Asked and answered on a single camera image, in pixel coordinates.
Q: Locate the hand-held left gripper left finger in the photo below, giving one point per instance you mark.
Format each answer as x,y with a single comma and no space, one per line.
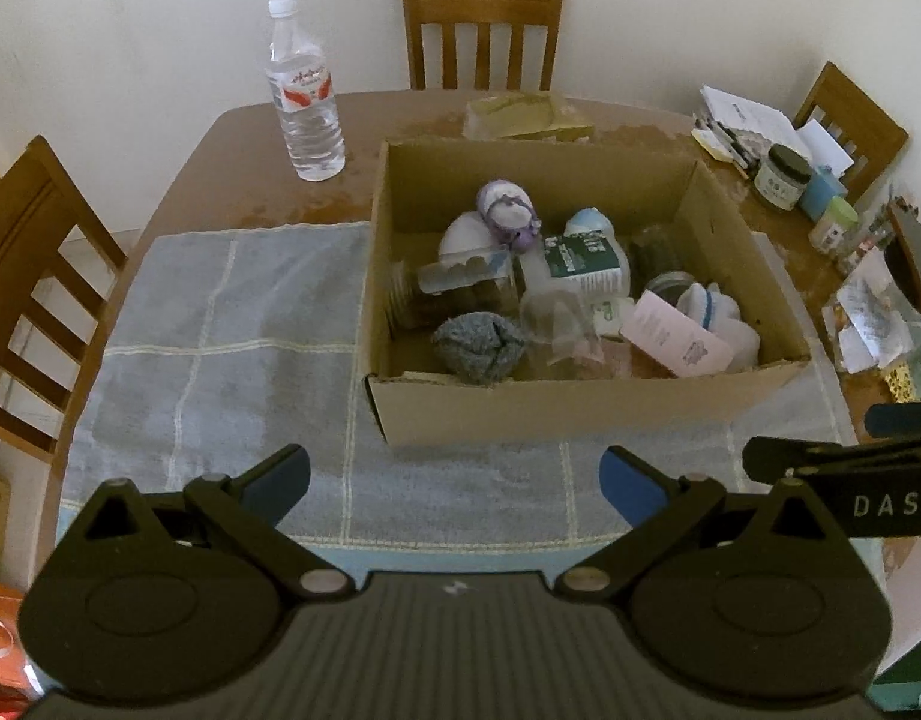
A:
276,480

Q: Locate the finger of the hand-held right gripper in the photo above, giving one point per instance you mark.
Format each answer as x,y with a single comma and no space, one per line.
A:
858,461
906,420

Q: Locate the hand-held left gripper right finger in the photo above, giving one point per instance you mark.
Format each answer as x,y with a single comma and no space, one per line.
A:
631,486

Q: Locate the cardboard box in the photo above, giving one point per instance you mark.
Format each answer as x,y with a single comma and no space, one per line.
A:
543,412

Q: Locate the large pink carton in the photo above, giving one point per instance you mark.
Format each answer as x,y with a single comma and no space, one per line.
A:
678,334

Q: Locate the clear plastic cup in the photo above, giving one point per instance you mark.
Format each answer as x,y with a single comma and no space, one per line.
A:
558,330

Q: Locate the white blue-striped knit sock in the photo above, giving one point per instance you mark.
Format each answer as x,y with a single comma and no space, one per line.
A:
719,322

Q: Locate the grey blue knit sock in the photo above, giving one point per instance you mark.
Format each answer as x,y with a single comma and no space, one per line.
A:
475,349

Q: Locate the white container green label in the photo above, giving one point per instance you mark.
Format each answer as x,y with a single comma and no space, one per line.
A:
580,262

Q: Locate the glass jar with dark contents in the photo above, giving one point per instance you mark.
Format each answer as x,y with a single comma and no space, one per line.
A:
460,300
655,255

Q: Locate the light blue toy figure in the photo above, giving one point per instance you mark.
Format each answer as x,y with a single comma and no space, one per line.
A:
589,223

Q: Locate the white knit sock blue cuff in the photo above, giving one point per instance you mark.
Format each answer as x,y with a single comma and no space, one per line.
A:
464,236

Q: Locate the gold ornament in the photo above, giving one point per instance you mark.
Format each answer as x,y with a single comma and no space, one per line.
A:
901,381

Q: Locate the clear plastic bag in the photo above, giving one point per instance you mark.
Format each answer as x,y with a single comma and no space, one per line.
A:
873,315

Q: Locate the light blue checked cloth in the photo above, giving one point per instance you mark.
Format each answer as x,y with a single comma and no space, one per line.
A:
228,360

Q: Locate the green bag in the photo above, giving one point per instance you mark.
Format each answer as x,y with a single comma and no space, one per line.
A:
910,690

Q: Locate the small green capped bottle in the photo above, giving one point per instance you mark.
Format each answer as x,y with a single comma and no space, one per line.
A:
834,229

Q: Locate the light blue container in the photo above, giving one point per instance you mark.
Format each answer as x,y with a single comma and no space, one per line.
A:
824,195

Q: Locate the white jar black lid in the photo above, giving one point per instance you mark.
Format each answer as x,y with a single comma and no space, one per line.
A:
783,180

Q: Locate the white envelope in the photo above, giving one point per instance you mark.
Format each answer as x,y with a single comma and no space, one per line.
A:
824,146

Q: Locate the orange bag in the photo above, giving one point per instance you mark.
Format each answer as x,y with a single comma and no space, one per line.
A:
3,637

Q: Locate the bunch of pens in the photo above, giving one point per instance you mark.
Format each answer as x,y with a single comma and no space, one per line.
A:
726,142

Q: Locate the white paper sheets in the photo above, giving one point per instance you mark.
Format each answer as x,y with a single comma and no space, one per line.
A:
745,109

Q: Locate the clear plastic water bottle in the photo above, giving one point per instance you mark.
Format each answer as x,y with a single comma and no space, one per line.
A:
310,127

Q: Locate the olive tissue packet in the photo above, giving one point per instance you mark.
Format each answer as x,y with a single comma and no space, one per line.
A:
528,118

